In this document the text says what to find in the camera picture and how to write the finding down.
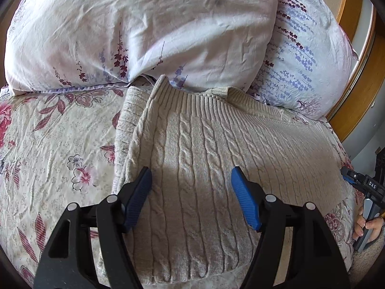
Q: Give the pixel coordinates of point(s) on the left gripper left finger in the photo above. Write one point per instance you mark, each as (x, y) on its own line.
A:
(68, 260)

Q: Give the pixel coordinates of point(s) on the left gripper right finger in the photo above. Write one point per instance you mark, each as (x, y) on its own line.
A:
(296, 248)

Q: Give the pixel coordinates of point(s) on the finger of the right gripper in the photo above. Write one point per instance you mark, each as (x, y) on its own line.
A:
(349, 179)
(347, 171)

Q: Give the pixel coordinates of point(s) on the beige cable knit sweater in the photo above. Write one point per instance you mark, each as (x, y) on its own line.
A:
(191, 230)

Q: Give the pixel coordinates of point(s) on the person right hand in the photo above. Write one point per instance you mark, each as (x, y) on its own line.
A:
(375, 225)

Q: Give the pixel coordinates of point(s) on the floral bed quilt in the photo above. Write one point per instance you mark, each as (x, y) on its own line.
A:
(57, 149)

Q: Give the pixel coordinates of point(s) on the right blue floral pillow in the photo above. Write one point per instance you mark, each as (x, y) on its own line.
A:
(308, 60)

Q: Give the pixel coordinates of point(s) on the wooden headboard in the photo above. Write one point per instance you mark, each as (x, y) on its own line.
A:
(362, 23)

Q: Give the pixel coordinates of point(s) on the left pink floral pillow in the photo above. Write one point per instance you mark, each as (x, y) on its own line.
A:
(197, 44)

